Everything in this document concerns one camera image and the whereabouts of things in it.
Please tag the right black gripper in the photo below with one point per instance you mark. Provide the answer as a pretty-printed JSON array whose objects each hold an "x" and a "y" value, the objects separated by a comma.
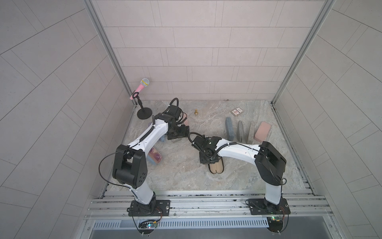
[{"x": 203, "y": 162}]

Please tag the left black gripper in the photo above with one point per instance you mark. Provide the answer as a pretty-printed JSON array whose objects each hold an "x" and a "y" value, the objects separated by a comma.
[{"x": 182, "y": 133}]

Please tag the black tan case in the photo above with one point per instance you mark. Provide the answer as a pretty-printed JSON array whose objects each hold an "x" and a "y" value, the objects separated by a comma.
[{"x": 217, "y": 168}]

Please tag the blue case pink glasses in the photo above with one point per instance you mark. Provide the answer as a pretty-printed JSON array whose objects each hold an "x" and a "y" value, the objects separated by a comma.
[{"x": 154, "y": 156}]

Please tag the beige glasses case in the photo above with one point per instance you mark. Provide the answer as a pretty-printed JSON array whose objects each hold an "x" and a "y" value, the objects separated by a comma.
[{"x": 240, "y": 131}]

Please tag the teal folding glasses case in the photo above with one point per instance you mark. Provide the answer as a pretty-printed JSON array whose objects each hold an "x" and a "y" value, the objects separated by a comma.
[{"x": 251, "y": 133}]

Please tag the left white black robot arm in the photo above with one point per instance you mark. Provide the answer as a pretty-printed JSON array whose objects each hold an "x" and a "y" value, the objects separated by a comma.
[{"x": 130, "y": 165}]

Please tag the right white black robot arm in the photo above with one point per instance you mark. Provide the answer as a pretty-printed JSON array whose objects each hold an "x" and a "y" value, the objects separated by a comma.
[{"x": 270, "y": 163}]

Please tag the black microphone stand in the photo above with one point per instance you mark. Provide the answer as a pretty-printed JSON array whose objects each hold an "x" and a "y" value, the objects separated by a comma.
[{"x": 144, "y": 112}]

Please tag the pink toy microphone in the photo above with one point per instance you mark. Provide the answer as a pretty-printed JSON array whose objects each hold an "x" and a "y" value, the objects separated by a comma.
[{"x": 144, "y": 83}]

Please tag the small pink card box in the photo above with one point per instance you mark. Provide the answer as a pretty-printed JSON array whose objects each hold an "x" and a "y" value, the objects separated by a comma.
[{"x": 237, "y": 111}]

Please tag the left circuit board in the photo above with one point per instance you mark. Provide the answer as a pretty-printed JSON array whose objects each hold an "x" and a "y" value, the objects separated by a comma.
[{"x": 148, "y": 224}]

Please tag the circuit board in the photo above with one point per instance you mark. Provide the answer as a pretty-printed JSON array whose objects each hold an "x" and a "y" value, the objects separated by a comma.
[
  {"x": 275, "y": 224},
  {"x": 148, "y": 224}
]

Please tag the right circuit board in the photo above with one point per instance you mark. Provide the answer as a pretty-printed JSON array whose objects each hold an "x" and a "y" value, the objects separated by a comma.
[{"x": 275, "y": 224}]

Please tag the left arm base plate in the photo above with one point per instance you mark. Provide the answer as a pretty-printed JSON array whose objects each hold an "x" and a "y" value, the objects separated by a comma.
[{"x": 155, "y": 208}]

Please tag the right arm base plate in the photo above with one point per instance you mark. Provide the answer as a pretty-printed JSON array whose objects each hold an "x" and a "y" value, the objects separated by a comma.
[{"x": 263, "y": 207}]

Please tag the aluminium rail frame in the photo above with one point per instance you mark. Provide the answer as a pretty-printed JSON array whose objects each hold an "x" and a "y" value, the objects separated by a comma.
[{"x": 210, "y": 208}]

